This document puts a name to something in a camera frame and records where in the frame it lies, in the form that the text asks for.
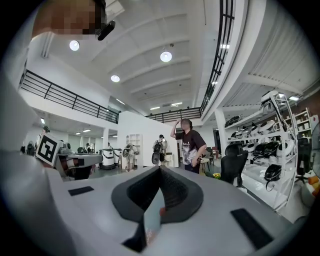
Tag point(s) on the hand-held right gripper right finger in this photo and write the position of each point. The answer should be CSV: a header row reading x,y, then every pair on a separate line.
x,y
212,225

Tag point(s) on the black balcony railing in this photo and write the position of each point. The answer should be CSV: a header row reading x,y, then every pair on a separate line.
x,y
110,116
221,12
175,115

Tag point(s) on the row of white black helmets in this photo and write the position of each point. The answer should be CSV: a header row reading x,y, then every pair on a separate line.
x,y
285,148

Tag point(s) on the person's head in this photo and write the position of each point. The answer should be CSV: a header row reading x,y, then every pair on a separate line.
x,y
65,15

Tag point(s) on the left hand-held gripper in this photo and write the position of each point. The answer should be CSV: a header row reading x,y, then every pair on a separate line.
x,y
47,150

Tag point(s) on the white metal shelf rack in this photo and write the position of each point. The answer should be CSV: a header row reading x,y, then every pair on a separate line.
x,y
255,175

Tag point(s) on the black office chair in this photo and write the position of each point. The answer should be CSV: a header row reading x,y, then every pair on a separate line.
x,y
233,162
303,155

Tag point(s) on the round ceiling light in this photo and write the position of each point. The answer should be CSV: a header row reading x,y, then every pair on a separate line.
x,y
74,45
115,78
165,56

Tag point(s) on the yellow sunflower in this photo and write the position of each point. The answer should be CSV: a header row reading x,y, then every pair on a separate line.
x,y
216,175

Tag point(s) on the white wheeled robot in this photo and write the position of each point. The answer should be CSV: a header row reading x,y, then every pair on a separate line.
x,y
107,160

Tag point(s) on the white orange cushion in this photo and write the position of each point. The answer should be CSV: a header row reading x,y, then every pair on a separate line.
x,y
313,182

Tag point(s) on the white shelf unit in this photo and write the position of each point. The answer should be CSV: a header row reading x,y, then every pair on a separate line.
x,y
303,120

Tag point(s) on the blue cloth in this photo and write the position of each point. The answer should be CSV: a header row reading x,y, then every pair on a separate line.
x,y
153,212

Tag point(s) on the person's white shirt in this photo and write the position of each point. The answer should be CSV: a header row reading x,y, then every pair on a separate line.
x,y
20,200

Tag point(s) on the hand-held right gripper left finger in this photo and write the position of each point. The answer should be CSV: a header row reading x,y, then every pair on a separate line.
x,y
95,215

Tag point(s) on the black head-mounted camera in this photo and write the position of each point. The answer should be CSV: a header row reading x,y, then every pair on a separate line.
x,y
106,30

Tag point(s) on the white bookshelf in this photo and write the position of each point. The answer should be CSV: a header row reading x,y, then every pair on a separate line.
x,y
140,155

